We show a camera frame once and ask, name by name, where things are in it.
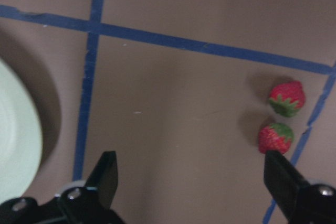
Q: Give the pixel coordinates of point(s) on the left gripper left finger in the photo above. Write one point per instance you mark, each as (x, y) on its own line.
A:
(104, 178)

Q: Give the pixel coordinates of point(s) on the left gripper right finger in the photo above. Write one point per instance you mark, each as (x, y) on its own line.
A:
(283, 182)

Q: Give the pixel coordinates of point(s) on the strawberry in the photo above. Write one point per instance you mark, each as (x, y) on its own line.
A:
(275, 137)
(287, 99)

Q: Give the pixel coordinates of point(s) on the light green plate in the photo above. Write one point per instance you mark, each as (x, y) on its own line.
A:
(21, 136)

